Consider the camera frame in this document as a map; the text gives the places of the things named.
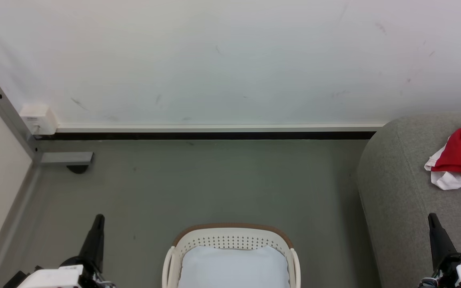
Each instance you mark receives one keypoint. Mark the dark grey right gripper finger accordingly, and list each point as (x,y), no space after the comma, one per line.
(440,240)

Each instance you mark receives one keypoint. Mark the grey metal frame leg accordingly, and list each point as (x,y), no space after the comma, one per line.
(12,116)

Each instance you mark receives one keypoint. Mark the black skirting strip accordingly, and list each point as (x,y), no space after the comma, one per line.
(206,136)

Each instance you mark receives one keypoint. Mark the grey fabric sofa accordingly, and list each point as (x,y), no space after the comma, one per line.
(398,192)

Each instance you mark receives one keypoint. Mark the grey partition bottom rail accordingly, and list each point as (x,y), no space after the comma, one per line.
(10,228)

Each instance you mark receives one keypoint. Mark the white wall trim strip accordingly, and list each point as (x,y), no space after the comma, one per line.
(214,128)

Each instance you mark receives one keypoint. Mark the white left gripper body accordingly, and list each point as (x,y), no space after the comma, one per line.
(54,278)

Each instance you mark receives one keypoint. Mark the white laundry basket brown rim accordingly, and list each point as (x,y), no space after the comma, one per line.
(230,236)

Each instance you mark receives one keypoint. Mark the light blue cloth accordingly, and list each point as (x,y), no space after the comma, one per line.
(232,268)

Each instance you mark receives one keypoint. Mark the black partition foot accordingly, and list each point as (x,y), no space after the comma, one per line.
(77,168)

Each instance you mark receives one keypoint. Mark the white wall junction box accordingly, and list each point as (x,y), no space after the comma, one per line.
(38,119)

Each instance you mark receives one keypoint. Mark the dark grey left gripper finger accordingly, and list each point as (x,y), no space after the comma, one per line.
(94,244)

